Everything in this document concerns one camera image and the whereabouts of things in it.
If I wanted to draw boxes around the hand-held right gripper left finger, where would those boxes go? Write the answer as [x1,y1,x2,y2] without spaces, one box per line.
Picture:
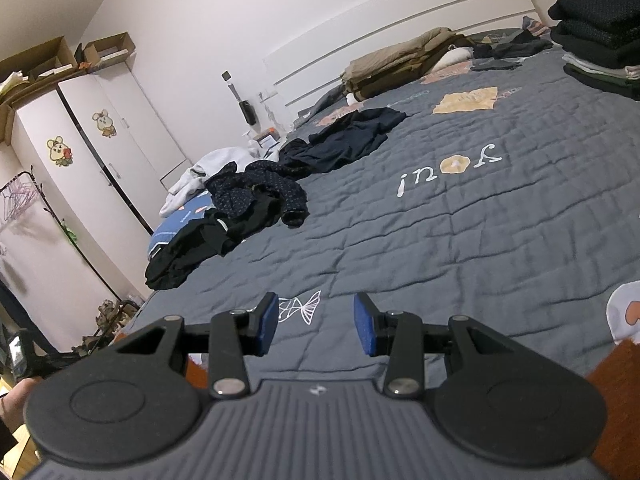
[117,292,279,401]

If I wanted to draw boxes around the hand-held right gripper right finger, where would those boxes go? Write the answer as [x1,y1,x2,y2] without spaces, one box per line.
[352,292,506,401]

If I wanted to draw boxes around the rust brown sweater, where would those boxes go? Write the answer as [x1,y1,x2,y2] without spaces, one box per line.
[186,337,640,480]

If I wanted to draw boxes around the pink clothes hangers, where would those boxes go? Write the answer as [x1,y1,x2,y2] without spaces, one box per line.
[0,180,41,223]

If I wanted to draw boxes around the crumpled dark clothes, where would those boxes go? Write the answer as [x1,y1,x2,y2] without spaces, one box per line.
[470,30,553,72]

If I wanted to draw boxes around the stack of folded clothes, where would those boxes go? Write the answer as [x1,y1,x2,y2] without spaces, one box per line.
[547,0,640,93]

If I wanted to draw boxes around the person's left hand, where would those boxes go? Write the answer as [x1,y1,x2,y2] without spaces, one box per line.
[0,379,40,428]

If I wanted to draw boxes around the shoe rack with shoes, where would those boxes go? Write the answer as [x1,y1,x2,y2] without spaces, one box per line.
[75,297,143,356]

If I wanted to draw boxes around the black garment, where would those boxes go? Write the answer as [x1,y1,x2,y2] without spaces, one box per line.
[145,195,281,291]

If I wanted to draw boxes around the grey quilted bed cover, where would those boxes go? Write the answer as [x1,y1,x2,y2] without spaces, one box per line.
[125,25,640,386]

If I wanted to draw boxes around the blue pillow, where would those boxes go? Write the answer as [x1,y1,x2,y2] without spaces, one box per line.
[149,192,216,261]

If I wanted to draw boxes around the navy dotted garment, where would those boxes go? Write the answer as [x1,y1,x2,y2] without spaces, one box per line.
[205,160,308,228]

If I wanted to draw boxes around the black coat rack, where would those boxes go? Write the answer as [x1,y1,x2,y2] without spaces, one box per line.
[0,170,121,301]

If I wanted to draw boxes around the white hoodie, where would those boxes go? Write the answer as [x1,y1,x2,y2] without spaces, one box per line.
[159,146,261,218]

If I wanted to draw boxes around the bedside table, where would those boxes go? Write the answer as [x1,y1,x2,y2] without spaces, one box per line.
[247,127,283,158]

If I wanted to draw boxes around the plain navy garment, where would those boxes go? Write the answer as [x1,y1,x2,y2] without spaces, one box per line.
[277,107,408,181]

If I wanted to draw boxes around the white wardrobe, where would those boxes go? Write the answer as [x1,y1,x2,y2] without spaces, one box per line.
[10,57,193,356]

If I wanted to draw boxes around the cartoon mouse sticker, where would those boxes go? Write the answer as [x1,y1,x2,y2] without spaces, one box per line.
[91,109,118,137]
[46,135,75,167]

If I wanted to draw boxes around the grey pillow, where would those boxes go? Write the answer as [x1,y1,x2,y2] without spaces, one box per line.
[295,85,351,123]

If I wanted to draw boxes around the folded beige blanket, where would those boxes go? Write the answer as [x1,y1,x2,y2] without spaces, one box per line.
[341,27,473,101]

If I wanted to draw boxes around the white cushion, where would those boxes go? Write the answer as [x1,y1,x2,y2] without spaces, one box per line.
[435,46,473,72]

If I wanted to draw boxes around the large cardboard box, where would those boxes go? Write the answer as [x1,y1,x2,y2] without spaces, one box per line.
[0,36,78,86]

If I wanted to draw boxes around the white headboard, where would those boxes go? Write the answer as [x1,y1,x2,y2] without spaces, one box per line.
[262,0,541,121]

